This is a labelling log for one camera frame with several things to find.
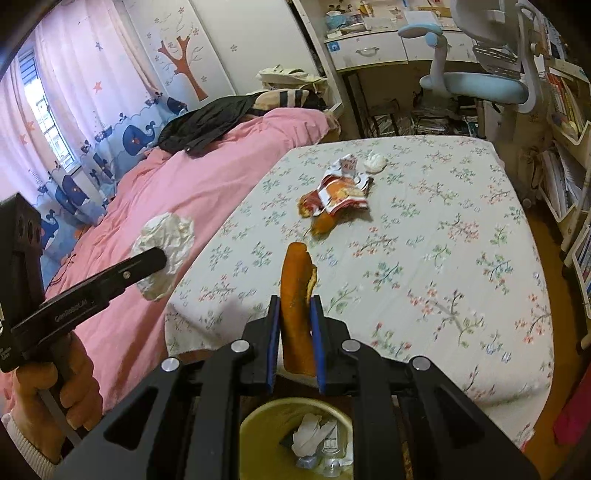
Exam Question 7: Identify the dark red snack wrapper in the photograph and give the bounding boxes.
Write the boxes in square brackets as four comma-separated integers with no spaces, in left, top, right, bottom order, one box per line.
[298,191,326,219]

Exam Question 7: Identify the white desk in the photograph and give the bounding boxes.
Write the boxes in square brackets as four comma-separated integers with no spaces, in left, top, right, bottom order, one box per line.
[295,0,485,139]

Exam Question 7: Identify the person's left hand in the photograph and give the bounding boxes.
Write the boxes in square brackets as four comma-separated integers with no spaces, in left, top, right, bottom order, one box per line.
[10,333,105,464]

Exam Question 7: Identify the window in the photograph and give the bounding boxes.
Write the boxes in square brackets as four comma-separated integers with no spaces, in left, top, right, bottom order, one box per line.
[18,48,75,171]

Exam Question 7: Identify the short orange peel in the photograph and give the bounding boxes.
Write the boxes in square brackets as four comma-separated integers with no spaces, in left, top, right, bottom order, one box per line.
[310,213,338,237]

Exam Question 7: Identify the person's left forearm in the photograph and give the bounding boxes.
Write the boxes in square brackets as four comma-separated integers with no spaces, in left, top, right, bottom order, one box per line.
[0,413,63,468]

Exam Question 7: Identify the striped pillow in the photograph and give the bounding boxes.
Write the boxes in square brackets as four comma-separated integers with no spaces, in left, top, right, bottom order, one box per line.
[252,89,324,110]

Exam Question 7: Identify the pale yellow plastic bin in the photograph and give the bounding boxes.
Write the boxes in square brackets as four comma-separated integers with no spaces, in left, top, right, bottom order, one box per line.
[239,398,355,480]

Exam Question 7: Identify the white bookshelf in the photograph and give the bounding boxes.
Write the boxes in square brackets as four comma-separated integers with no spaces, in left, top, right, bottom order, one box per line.
[538,60,591,222]

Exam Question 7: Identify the stack of newspapers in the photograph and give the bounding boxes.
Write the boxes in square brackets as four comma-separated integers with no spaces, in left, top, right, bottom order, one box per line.
[369,108,481,137]

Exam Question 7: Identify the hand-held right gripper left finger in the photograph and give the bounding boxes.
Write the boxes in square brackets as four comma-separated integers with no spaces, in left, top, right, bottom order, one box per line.
[53,295,282,480]

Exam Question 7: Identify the light blue office chair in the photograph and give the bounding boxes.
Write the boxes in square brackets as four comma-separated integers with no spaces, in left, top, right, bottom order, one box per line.
[398,0,548,139]

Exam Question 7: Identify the whale print curtain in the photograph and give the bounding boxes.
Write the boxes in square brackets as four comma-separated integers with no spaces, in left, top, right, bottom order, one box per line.
[0,0,190,278]

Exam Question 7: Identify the white storage rack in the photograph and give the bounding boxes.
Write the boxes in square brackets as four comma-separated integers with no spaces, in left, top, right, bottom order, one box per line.
[561,203,591,305]

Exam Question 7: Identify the pink blanket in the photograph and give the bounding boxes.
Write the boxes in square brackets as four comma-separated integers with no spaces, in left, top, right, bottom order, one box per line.
[0,107,340,416]

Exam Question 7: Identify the small red white wrapper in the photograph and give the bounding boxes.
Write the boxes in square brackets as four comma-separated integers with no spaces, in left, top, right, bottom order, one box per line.
[329,156,358,176]

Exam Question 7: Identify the orange snack wrapper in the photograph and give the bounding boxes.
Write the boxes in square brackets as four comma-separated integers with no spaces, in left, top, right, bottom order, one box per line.
[318,173,372,215]

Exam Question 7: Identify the black garment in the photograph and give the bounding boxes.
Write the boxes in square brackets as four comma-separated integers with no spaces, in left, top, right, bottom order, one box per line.
[158,95,257,155]

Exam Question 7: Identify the tree wall sticker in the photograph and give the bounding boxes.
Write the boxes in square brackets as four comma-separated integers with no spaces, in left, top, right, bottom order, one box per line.
[157,37,211,102]

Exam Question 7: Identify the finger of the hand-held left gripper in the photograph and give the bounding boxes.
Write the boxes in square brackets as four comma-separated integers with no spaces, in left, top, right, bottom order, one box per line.
[95,247,168,305]

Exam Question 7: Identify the clear plastic packaging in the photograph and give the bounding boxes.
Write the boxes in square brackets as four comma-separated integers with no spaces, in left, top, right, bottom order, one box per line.
[318,438,354,478]

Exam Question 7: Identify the floral tablecloth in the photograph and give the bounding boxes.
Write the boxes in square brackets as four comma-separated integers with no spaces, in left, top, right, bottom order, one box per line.
[164,135,555,450]

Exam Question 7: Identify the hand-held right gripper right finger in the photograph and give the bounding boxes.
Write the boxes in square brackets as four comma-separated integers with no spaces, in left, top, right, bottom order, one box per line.
[310,295,541,480]

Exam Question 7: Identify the row of books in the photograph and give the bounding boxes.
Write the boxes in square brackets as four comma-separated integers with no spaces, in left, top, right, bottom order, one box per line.
[547,74,585,134]

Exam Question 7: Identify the large white tissue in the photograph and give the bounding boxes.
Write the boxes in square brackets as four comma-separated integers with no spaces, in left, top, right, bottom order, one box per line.
[130,212,195,302]

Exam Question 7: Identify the beige cloth bag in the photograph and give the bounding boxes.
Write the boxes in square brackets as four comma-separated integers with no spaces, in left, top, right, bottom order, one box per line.
[257,67,326,90]

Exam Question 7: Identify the long orange peel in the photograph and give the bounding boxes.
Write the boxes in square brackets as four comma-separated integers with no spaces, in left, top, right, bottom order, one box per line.
[281,242,319,376]

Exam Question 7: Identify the white wardrobe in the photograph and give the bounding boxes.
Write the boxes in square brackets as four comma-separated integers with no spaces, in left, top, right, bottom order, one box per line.
[124,0,324,109]

